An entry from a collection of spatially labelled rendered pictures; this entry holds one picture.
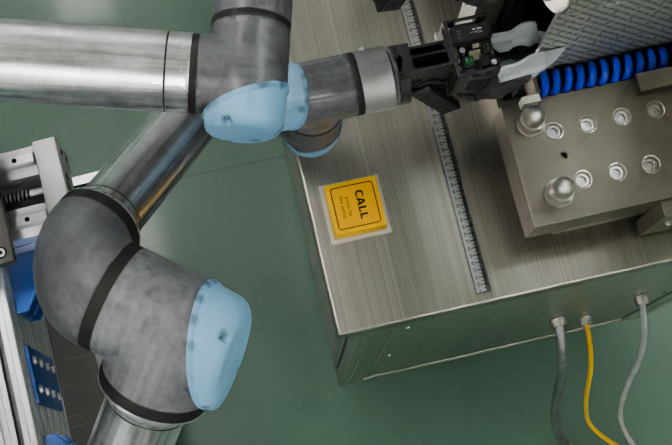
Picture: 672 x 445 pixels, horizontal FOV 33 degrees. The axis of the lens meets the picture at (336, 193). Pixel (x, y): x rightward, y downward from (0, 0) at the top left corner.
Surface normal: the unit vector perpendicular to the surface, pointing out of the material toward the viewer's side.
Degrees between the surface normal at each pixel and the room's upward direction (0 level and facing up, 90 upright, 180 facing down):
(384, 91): 44
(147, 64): 15
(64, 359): 0
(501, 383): 0
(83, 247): 29
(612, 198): 0
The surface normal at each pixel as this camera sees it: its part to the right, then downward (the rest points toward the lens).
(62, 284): -0.42, -0.18
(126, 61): 0.09, 0.00
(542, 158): 0.04, -0.25
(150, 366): -0.22, 0.31
